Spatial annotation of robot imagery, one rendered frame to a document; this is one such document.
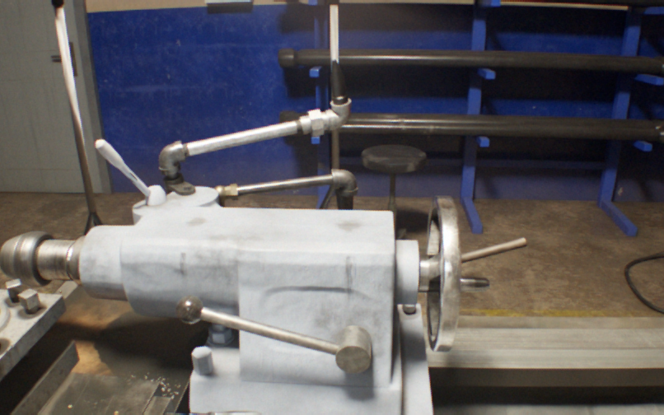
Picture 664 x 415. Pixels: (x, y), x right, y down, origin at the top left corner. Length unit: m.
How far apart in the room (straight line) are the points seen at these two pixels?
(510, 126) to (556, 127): 0.28
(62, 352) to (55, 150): 3.81
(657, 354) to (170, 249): 0.89
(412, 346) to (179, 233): 0.41
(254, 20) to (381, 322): 3.20
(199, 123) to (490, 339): 3.19
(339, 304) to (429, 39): 3.11
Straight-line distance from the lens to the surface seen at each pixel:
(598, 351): 1.12
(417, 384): 0.83
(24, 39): 4.43
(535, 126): 3.46
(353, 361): 0.69
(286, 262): 0.70
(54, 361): 0.74
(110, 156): 0.81
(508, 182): 4.04
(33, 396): 0.70
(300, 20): 3.72
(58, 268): 0.89
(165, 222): 0.80
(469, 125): 3.36
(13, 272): 0.93
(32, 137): 4.58
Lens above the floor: 1.48
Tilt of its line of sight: 23 degrees down
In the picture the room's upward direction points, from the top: 1 degrees counter-clockwise
